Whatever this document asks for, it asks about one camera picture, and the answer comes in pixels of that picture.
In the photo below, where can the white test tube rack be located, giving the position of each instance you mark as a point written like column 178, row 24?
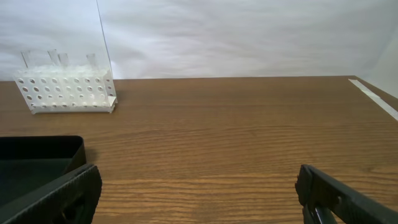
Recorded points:
column 65, row 93

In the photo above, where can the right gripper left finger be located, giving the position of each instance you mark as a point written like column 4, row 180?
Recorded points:
column 62, row 199

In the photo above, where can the black tray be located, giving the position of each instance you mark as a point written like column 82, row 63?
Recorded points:
column 31, row 149

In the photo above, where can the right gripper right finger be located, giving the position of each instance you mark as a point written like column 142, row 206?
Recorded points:
column 342, row 202

